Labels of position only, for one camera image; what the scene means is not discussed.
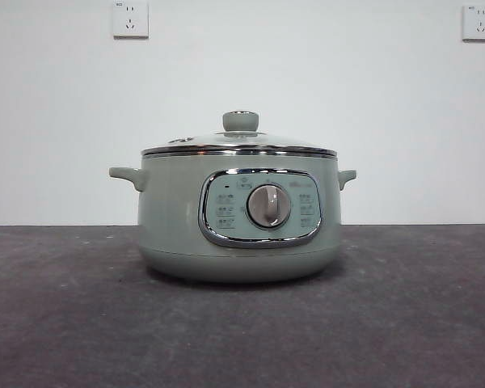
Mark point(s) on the glass lid with green knob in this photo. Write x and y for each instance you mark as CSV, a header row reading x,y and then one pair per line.
x,y
241,120

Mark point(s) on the sage green electric pot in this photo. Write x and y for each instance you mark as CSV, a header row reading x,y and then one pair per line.
x,y
169,226

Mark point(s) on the white wall socket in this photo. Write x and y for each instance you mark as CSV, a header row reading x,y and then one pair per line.
x,y
479,23
131,20

